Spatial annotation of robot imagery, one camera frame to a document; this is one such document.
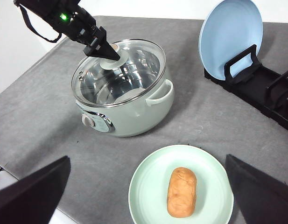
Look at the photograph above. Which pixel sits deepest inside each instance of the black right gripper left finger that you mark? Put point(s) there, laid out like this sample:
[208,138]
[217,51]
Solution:
[32,199]

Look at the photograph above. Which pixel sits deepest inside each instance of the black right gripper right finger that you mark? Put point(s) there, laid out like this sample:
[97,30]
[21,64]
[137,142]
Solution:
[261,198]

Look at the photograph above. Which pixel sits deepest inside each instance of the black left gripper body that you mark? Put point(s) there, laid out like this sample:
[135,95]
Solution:
[77,24]

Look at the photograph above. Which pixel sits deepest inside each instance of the glass steamer lid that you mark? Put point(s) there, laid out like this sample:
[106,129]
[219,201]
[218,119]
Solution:
[103,82]

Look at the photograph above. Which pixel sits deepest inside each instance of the brown potato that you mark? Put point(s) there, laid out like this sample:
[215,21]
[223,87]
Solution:
[182,193]

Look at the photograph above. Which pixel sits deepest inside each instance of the green plate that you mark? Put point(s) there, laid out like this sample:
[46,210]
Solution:
[148,188]

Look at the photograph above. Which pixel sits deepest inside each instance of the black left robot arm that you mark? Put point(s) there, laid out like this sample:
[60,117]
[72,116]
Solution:
[46,9]

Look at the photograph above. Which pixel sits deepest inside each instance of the green electric steamer pot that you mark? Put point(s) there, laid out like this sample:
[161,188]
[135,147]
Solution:
[133,117]

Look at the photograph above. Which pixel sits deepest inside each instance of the black plate rack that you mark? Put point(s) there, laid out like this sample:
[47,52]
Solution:
[260,86]

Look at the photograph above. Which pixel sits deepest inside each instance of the blue plate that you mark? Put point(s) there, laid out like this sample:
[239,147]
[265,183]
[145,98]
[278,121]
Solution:
[229,30]

